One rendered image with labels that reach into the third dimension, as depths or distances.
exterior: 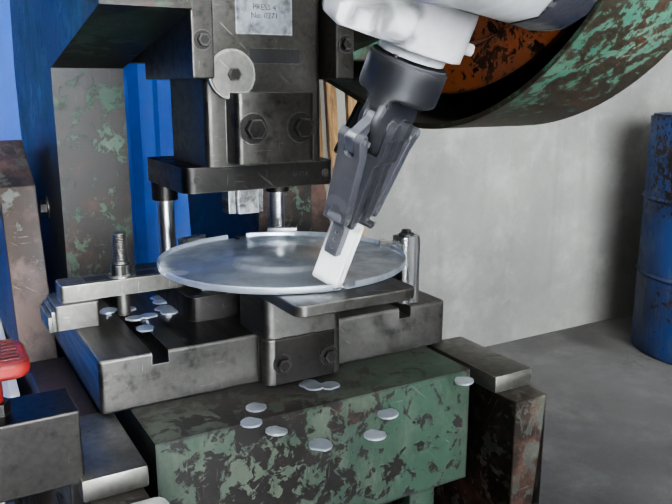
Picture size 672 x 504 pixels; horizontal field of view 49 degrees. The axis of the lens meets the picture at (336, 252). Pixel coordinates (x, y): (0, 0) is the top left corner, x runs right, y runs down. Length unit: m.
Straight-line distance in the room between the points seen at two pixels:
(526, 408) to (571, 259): 2.23
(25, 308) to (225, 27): 0.52
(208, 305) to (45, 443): 0.29
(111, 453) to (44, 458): 0.07
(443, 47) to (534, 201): 2.30
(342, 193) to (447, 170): 1.96
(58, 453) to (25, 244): 0.51
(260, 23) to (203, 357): 0.38
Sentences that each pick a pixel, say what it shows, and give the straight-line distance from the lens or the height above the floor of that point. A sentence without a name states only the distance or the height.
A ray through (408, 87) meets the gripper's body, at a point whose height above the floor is 0.98.
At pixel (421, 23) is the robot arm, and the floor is 1.03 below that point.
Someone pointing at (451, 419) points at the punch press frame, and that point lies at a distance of 0.94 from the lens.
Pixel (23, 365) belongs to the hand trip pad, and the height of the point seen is 0.76.
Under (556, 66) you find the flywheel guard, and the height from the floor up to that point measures 1.00.
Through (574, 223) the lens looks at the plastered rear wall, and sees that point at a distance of 3.10.
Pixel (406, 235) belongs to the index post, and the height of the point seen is 0.80.
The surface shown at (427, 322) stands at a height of 0.68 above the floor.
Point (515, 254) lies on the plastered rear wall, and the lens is 2.90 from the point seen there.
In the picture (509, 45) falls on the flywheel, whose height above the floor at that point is 1.03.
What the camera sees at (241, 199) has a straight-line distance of 0.95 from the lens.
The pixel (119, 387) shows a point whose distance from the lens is 0.82.
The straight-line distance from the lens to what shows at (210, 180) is 0.88.
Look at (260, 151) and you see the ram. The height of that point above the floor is 0.91.
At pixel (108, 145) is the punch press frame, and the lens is 1.09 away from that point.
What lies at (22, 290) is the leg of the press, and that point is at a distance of 1.15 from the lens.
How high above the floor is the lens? 0.98
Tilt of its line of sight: 13 degrees down
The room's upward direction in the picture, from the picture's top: straight up
